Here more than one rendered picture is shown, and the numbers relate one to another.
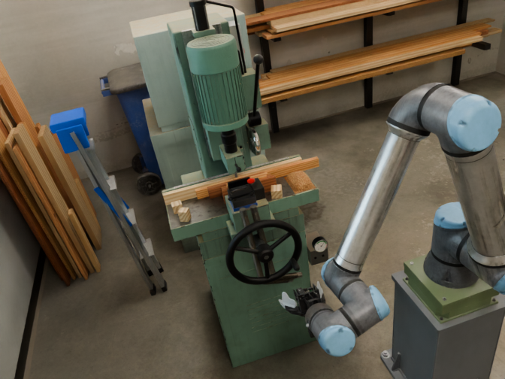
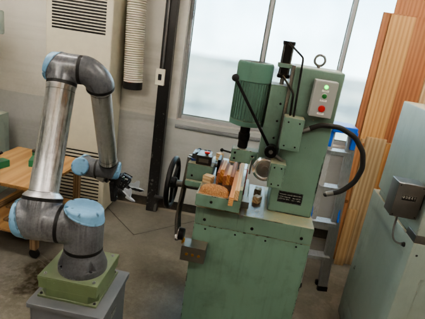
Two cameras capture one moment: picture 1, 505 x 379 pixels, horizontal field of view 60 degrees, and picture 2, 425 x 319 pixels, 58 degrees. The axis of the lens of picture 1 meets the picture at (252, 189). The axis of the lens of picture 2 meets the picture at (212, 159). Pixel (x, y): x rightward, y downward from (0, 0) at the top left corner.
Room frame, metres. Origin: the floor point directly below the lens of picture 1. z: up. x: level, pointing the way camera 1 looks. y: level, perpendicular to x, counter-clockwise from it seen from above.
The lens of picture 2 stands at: (1.94, -1.83, 1.62)
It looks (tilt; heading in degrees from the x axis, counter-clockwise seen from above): 18 degrees down; 106
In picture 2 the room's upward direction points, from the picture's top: 9 degrees clockwise
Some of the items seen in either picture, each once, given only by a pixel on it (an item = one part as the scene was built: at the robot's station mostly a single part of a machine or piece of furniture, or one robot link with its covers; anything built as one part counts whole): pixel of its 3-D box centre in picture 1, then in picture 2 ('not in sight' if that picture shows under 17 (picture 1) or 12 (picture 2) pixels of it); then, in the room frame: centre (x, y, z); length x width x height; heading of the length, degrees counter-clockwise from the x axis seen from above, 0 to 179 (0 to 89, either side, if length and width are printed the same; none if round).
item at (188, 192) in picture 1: (234, 180); (241, 174); (1.58, 0.07, 0.93); 0.60 x 0.02 x 0.05; 100
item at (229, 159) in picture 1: (232, 158); (244, 156); (1.58, 0.06, 1.03); 0.14 x 0.07 x 0.09; 10
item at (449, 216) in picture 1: (458, 231); (81, 225); (1.14, -0.68, 0.83); 0.17 x 0.15 x 0.18; 17
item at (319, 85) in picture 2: (233, 43); (322, 98); (1.90, -0.03, 1.40); 0.10 x 0.06 x 0.16; 10
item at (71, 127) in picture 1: (115, 209); (324, 207); (2.06, 0.77, 0.58); 0.27 x 0.25 x 1.16; 104
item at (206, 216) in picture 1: (243, 207); (215, 179); (1.45, 0.05, 0.87); 0.61 x 0.30 x 0.06; 100
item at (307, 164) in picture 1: (258, 177); (235, 180); (1.57, -0.03, 0.92); 0.54 x 0.02 x 0.04; 100
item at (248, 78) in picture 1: (248, 89); (291, 132); (1.80, -0.06, 1.23); 0.09 x 0.08 x 0.15; 10
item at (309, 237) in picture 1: (315, 247); (193, 250); (1.47, -0.23, 0.58); 0.12 x 0.08 x 0.08; 10
